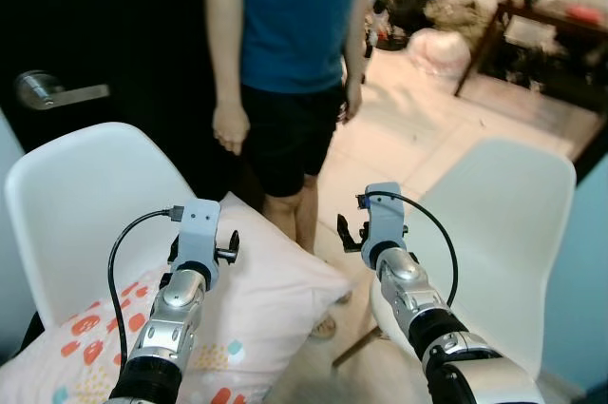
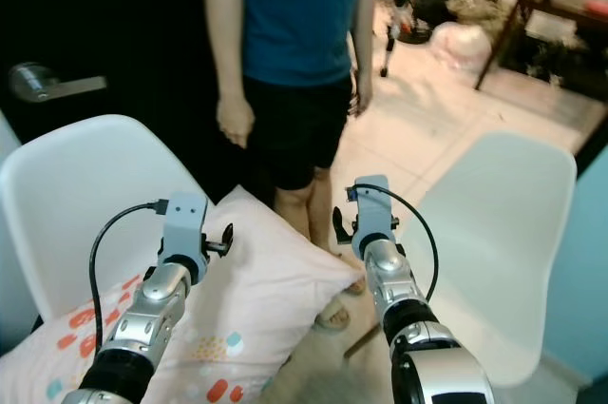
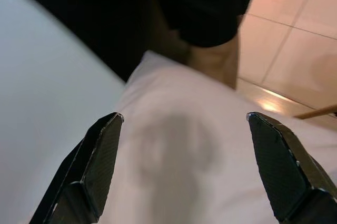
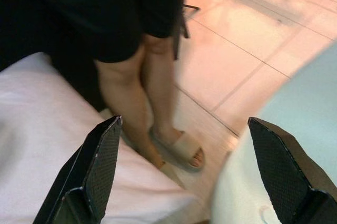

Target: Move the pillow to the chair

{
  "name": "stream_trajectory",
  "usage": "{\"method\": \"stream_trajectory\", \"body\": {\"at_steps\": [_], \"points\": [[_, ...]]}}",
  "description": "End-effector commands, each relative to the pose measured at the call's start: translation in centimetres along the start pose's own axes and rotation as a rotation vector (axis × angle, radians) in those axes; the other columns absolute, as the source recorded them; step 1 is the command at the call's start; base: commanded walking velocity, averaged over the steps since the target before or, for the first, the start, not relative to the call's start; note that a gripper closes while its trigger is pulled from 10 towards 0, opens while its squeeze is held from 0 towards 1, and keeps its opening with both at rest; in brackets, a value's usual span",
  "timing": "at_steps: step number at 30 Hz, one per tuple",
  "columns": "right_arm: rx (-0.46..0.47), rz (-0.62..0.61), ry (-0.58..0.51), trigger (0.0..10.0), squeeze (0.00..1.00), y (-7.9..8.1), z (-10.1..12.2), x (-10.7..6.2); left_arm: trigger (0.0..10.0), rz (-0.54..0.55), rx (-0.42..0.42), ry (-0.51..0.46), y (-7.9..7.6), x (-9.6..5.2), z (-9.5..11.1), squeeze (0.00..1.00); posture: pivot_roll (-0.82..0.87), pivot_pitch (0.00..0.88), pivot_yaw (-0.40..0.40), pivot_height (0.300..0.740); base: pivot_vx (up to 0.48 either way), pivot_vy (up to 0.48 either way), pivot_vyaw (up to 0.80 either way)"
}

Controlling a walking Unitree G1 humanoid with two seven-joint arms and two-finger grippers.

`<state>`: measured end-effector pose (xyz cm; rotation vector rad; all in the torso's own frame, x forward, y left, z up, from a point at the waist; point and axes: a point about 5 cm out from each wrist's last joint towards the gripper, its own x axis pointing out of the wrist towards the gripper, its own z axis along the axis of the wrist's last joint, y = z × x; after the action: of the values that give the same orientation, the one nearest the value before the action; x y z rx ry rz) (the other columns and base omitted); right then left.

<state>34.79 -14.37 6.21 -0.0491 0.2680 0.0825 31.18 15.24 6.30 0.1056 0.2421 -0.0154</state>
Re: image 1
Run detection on pink patterned pillow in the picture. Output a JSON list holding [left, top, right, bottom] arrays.
[[0, 193, 352, 404]]

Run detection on white plastic chair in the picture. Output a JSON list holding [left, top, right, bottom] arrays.
[[332, 138, 578, 381], [3, 122, 196, 329]]

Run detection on person's right hand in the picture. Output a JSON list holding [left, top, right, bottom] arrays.
[[213, 105, 250, 156]]

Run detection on person's left hand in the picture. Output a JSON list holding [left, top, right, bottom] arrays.
[[340, 78, 365, 124]]

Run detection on brown patterned slipper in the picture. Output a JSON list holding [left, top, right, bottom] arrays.
[[309, 309, 341, 340]]

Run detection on pale pink bag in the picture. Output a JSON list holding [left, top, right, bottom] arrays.
[[407, 29, 471, 77]]

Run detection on person in blue shirt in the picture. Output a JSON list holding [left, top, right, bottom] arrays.
[[204, 0, 373, 253]]

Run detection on dark door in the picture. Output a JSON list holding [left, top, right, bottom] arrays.
[[0, 0, 238, 205]]

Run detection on dark wooden table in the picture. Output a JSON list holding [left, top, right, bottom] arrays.
[[454, 0, 608, 101]]

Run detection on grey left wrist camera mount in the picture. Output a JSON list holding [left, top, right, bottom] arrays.
[[176, 200, 221, 286]]

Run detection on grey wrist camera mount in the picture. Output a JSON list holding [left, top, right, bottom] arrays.
[[176, 200, 221, 286], [361, 183, 408, 253]]

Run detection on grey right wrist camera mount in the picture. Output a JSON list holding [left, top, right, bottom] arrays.
[[361, 183, 408, 253]]

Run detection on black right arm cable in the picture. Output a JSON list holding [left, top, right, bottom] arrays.
[[356, 191, 460, 308]]

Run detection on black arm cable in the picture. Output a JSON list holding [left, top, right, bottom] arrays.
[[356, 191, 460, 308], [107, 206, 183, 372]]

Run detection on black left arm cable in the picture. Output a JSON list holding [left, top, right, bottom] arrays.
[[107, 206, 183, 372]]

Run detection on silver door handle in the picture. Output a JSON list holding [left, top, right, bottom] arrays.
[[14, 69, 110, 112]]

